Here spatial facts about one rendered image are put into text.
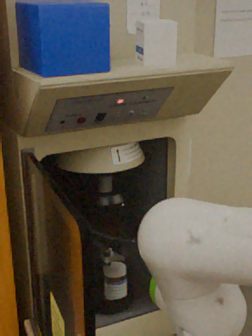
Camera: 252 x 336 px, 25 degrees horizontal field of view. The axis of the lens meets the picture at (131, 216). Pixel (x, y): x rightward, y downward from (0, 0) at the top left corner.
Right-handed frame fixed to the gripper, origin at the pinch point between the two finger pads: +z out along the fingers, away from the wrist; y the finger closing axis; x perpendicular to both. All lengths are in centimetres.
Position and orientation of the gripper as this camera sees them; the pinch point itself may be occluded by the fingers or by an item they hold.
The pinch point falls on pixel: (106, 220)
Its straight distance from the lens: 108.3
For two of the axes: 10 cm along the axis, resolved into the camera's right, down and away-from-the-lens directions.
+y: -9.0, 1.8, -4.1
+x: 0.0, 9.2, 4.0
